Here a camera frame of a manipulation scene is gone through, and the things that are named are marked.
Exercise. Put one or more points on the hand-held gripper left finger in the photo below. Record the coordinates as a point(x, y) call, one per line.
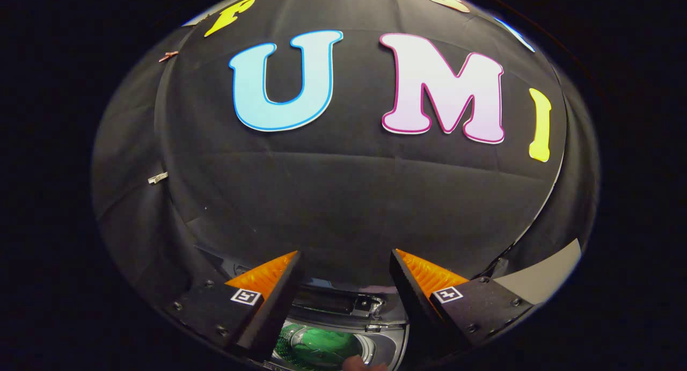
point(273, 317)

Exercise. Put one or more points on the grey cabinet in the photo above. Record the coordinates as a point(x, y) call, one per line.
point(542, 277)

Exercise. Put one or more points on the black backdrop cloth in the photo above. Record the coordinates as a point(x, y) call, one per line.
point(343, 199)

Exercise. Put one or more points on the green polo shirt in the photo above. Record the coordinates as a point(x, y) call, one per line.
point(311, 345)

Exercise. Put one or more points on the silver cloth clip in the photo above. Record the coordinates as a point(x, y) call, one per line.
point(158, 177)

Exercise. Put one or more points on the red cloth clip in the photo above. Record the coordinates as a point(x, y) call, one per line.
point(168, 56)

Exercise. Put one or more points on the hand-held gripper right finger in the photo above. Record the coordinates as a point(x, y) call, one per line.
point(413, 301)

